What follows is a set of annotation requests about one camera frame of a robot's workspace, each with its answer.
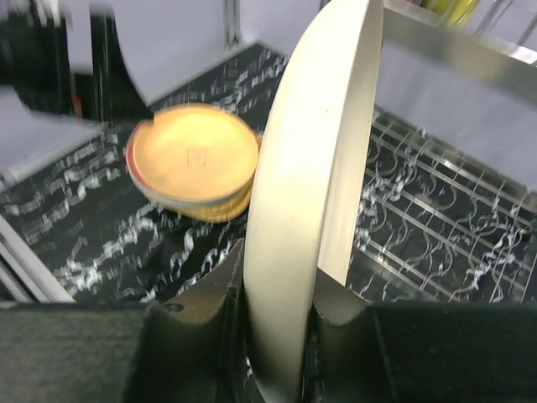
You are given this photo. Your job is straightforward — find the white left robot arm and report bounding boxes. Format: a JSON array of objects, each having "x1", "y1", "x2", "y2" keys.
[{"x1": 1, "y1": 1, "x2": 153, "y2": 122}]

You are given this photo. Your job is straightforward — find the tan plate with bear drawing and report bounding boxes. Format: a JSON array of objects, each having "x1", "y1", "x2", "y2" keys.
[{"x1": 127, "y1": 104, "x2": 258, "y2": 203}]

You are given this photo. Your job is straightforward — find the cream plate with drawing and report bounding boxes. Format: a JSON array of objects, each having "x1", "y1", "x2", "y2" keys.
[{"x1": 243, "y1": 1, "x2": 383, "y2": 402}]

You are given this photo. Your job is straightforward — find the black marble pattern mat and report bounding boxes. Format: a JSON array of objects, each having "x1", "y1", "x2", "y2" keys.
[{"x1": 1, "y1": 124, "x2": 247, "y2": 302}]

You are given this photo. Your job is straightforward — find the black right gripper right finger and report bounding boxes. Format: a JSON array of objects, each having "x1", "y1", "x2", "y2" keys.
[{"x1": 302, "y1": 270, "x2": 402, "y2": 402}]

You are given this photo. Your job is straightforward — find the stack of plates underneath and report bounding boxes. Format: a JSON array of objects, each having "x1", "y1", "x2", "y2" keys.
[{"x1": 125, "y1": 121, "x2": 254, "y2": 222}]

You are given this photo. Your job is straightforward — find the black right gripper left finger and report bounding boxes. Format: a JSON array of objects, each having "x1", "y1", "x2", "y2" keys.
[{"x1": 125, "y1": 240, "x2": 247, "y2": 402}]

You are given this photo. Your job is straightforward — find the stainless steel dish rack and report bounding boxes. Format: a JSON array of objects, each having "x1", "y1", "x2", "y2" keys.
[{"x1": 347, "y1": 1, "x2": 536, "y2": 302}]

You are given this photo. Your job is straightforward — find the yellow-green dotted plate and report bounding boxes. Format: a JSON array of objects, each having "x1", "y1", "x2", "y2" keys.
[{"x1": 420, "y1": 0, "x2": 480, "y2": 29}]

